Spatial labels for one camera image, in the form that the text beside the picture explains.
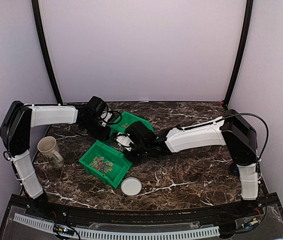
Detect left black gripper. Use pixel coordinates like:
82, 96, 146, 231
81, 117, 112, 141

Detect green three-compartment bin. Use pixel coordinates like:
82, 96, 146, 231
79, 112, 154, 189

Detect white jar lid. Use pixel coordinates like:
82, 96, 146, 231
120, 177, 142, 197

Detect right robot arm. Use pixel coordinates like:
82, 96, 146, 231
116, 109, 263, 217

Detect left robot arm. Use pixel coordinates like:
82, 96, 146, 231
0, 96, 114, 218

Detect wrapped colourful candies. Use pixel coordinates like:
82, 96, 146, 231
106, 140, 125, 152

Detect green yellow gummy candies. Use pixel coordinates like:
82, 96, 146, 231
121, 123, 130, 129

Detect star gummy candies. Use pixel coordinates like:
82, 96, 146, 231
89, 156, 114, 175

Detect beige ceramic mug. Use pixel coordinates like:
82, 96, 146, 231
37, 136, 64, 168

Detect dark blue mug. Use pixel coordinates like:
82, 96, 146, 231
229, 164, 239, 176

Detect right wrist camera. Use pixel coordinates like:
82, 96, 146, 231
115, 120, 156, 151

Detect black front rail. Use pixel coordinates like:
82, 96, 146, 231
26, 189, 280, 227

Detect white slotted cable duct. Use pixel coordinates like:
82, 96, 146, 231
13, 213, 220, 240

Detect left black frame post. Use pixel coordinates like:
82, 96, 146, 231
31, 0, 63, 104

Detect black frame post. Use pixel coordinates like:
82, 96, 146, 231
221, 0, 254, 109
31, 0, 63, 104

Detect right black frame post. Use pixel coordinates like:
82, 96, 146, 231
221, 0, 254, 109

